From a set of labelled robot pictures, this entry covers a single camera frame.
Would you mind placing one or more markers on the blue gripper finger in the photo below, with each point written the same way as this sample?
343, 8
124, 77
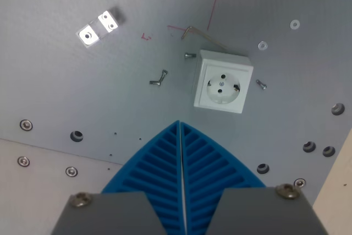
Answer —
209, 169
154, 169

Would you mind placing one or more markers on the countersunk plate bolt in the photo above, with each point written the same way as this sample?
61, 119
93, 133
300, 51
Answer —
23, 161
26, 125
299, 182
71, 171

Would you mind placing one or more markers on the small steel screw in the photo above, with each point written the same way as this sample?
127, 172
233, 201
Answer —
164, 75
261, 84
189, 55
154, 82

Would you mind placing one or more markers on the metal allen key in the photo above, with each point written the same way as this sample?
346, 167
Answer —
204, 36

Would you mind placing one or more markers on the flat white washer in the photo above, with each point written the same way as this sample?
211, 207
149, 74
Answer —
259, 45
295, 21

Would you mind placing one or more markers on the white wall power socket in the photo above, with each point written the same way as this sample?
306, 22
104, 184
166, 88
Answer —
223, 83

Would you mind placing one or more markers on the shiny aluminium angle bracket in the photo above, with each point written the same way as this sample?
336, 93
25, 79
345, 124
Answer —
96, 28

